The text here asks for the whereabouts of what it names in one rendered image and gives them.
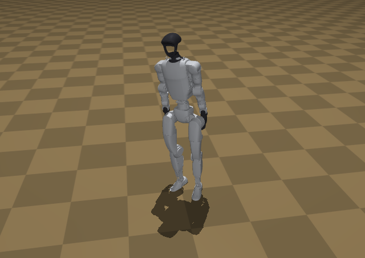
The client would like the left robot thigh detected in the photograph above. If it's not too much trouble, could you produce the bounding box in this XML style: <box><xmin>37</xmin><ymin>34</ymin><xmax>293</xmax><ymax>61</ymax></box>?
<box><xmin>188</xmin><ymin>113</ymin><xmax>205</xmax><ymax>161</ymax></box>

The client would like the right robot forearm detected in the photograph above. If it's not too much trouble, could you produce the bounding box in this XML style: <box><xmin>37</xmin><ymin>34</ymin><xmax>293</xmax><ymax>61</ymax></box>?
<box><xmin>159</xmin><ymin>92</ymin><xmax>170</xmax><ymax>110</ymax></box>

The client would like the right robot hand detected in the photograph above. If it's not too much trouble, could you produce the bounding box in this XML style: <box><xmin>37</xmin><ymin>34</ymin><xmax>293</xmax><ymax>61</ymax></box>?
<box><xmin>163</xmin><ymin>107</ymin><xmax>170</xmax><ymax>114</ymax></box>

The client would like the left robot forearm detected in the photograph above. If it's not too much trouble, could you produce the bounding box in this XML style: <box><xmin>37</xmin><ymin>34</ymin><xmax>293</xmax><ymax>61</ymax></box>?
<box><xmin>196</xmin><ymin>88</ymin><xmax>207</xmax><ymax>113</ymax></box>

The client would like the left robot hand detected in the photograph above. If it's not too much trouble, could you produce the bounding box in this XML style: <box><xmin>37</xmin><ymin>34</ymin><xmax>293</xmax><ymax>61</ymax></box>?
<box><xmin>201</xmin><ymin>110</ymin><xmax>208</xmax><ymax>130</ymax></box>

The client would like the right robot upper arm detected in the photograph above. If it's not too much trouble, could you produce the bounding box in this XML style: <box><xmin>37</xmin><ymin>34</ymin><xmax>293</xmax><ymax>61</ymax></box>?
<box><xmin>155</xmin><ymin>60</ymin><xmax>168</xmax><ymax>93</ymax></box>

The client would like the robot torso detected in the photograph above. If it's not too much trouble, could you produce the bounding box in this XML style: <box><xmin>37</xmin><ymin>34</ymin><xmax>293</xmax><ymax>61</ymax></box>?
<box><xmin>161</xmin><ymin>57</ymin><xmax>194</xmax><ymax>123</ymax></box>

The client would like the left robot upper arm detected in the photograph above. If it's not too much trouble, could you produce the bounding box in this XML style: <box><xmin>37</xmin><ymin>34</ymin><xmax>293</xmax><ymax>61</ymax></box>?
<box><xmin>185</xmin><ymin>61</ymin><xmax>202</xmax><ymax>96</ymax></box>

